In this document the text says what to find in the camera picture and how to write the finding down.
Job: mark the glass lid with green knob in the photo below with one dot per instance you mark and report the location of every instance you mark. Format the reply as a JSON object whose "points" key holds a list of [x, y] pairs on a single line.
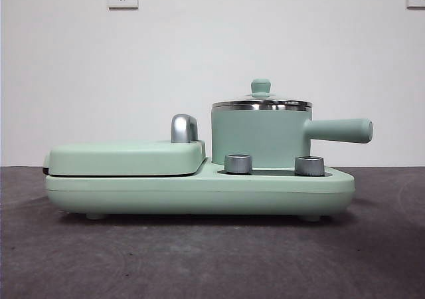
{"points": [[261, 86]]}

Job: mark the silver control knob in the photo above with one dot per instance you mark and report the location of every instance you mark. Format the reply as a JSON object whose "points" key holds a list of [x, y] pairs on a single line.
{"points": [[237, 163], [308, 165]]}

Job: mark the mint green cooker base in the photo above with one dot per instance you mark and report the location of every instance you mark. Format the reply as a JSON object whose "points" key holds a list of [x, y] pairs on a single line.
{"points": [[166, 192]]}

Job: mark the mint green hinged griddle cover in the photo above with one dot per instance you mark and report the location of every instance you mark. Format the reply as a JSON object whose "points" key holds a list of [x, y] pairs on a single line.
{"points": [[116, 156]]}

